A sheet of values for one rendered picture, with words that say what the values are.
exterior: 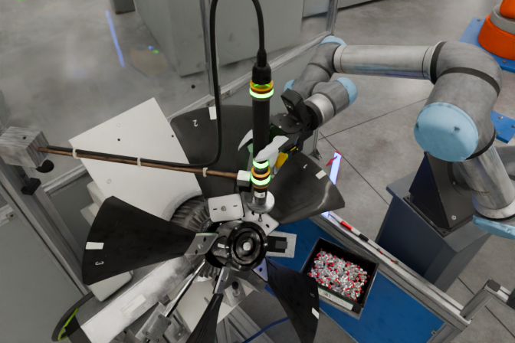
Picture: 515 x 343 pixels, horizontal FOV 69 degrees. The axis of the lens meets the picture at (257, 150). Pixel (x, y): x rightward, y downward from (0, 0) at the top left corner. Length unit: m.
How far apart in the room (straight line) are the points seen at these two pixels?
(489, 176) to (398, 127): 2.34
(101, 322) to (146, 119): 0.54
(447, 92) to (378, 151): 2.22
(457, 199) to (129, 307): 0.98
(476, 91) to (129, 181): 0.86
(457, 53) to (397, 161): 2.15
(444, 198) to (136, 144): 0.92
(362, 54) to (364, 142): 2.09
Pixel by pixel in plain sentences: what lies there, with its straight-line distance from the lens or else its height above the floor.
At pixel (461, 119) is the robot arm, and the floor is 1.58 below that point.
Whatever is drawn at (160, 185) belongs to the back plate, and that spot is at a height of 1.19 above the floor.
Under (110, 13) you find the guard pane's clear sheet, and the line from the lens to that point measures 1.33.
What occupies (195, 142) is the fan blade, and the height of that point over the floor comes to 1.36.
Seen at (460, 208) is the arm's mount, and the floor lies 1.08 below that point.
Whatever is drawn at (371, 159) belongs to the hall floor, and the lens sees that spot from 2.93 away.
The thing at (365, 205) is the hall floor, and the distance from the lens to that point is 2.63.
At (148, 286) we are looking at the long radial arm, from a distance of 1.04.
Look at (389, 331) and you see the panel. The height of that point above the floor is 0.44.
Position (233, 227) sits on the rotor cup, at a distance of 0.92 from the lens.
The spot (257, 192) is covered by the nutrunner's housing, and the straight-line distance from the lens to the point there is 0.91.
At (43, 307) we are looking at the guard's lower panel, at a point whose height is 0.42.
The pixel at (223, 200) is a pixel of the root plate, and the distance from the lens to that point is 0.97.
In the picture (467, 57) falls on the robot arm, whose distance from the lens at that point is 0.86.
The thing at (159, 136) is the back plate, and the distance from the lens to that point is 1.14.
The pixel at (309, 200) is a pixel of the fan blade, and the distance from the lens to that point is 1.08.
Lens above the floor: 2.03
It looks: 45 degrees down
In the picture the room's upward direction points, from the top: straight up
